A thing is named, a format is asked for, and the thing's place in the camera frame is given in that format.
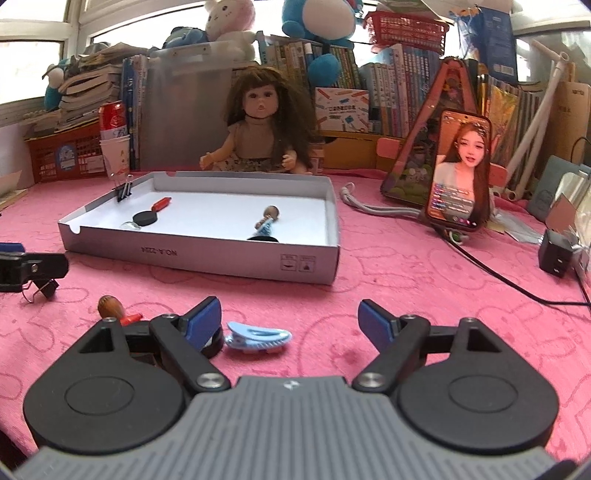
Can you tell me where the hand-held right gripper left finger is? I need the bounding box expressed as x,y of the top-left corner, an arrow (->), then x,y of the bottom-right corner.
76,296 -> 232,394

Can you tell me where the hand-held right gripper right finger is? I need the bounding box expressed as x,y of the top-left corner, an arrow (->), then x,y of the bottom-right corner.
352,299 -> 515,394

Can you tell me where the large black binder clip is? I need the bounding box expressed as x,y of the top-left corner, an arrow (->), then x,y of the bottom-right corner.
21,277 -> 60,304

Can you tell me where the plain blue hair clip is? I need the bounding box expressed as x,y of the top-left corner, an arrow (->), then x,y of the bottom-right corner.
224,322 -> 293,355

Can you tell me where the white cardboard box tray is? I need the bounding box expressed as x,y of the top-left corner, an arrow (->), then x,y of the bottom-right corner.
58,171 -> 341,285

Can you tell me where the pink printed table cloth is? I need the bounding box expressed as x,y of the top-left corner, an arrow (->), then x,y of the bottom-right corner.
0,168 -> 591,462

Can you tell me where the red plastic basket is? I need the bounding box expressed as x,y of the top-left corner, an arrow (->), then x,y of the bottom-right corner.
24,124 -> 112,184
364,10 -> 451,58

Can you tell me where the small black binder clip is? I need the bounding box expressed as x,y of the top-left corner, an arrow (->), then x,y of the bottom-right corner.
112,175 -> 136,203

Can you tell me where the grey phone stand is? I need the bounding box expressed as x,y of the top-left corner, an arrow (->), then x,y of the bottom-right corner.
422,208 -> 467,244

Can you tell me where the white paper cup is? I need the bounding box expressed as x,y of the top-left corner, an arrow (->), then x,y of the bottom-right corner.
100,135 -> 132,178

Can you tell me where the red soda can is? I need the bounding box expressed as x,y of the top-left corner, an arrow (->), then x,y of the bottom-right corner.
99,100 -> 129,139

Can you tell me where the small blue white plush toy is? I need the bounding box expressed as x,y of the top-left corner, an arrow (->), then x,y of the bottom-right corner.
44,58 -> 70,112

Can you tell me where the pink triangular book stand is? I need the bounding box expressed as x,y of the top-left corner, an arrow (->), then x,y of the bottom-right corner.
381,58 -> 509,206

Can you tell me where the pale blue wrapper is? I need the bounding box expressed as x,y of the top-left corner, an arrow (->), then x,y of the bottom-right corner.
501,215 -> 543,244

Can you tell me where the smartphone with lit screen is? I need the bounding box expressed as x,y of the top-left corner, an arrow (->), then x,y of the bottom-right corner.
426,109 -> 492,232

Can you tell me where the wooden desk organizer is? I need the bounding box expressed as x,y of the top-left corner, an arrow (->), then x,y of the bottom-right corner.
318,130 -> 407,171

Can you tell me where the stack of paperback books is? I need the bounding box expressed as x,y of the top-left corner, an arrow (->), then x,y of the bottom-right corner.
25,51 -> 125,139

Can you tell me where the row of thin blue books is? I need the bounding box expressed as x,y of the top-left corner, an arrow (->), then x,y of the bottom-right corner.
121,54 -> 151,171

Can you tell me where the black power adapter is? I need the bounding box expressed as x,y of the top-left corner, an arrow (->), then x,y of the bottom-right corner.
538,229 -> 578,278

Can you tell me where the brown haired baby doll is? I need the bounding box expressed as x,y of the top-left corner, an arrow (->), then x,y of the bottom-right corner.
199,65 -> 324,175

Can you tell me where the translucent plastic storage box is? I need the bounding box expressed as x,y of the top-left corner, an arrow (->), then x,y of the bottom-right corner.
139,41 -> 257,171

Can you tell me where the dark grey booklet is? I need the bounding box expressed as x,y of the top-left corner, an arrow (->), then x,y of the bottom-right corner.
526,155 -> 589,221

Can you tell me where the white printed carton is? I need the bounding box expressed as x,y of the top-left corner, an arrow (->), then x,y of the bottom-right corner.
315,87 -> 370,132

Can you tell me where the clear plastic bag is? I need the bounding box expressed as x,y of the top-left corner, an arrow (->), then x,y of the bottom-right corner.
549,168 -> 591,278

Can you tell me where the row of upright shelf books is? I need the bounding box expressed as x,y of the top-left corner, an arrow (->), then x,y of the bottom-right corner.
256,30 -> 446,139

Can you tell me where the row of colourful comic books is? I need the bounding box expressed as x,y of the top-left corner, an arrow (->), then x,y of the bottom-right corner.
475,71 -> 550,181

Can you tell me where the dark blue plush toy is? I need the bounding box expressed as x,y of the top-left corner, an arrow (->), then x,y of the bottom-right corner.
161,27 -> 208,49

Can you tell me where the brown cardboard box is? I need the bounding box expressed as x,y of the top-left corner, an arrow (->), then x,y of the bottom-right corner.
549,80 -> 591,167

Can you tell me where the white bunny plush toy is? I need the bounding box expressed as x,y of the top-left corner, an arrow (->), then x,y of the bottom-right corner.
203,0 -> 257,61

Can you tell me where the large blue plush toy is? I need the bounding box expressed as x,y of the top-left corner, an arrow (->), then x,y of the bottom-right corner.
281,0 -> 358,88

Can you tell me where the tall blue carton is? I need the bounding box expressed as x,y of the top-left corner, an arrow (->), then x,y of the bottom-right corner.
450,0 -> 518,84

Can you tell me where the grey lanyard cord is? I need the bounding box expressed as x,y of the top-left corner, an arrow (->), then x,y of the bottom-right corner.
341,182 -> 428,217

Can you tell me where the black cable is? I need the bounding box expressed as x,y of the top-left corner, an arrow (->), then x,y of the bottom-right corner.
444,137 -> 591,308

